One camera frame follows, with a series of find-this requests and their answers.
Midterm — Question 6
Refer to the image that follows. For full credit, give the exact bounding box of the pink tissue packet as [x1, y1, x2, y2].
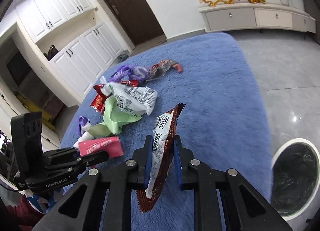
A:
[78, 136, 124, 158]

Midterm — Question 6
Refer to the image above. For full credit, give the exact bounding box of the light green plastic bag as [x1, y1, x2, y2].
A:
[88, 97, 142, 138]

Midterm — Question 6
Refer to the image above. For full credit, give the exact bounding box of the brown snack wrapper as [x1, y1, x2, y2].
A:
[136, 103, 185, 213]

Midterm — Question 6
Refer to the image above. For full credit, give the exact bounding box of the white round trash bin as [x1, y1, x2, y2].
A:
[271, 138, 319, 221]

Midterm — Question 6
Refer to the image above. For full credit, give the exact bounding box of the small purple white wrapper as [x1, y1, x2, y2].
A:
[73, 116, 94, 149]

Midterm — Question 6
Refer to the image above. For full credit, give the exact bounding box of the blue fluffy rug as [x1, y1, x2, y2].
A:
[102, 33, 272, 199]

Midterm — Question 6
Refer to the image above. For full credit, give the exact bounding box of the red snack wrapper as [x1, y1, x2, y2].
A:
[90, 80, 139, 114]

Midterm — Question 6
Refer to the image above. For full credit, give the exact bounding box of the white printed plastic bag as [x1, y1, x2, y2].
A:
[99, 76, 158, 116]

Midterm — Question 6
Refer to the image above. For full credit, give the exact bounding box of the purple plastic bag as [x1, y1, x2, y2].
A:
[108, 65, 149, 83]

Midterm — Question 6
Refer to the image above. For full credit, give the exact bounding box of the clear red candy wrapper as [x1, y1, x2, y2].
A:
[147, 59, 183, 81]

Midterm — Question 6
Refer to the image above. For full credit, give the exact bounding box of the white low tv console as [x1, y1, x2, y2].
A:
[199, 3, 316, 33]

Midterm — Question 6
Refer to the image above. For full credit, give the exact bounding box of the dark brown door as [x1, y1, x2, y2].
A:
[104, 0, 164, 45]

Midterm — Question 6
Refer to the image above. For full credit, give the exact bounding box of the golden dragon ornament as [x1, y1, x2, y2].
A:
[199, 0, 266, 6]

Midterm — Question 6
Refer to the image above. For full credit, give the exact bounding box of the white wall cabinet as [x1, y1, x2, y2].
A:
[1, 0, 126, 107]

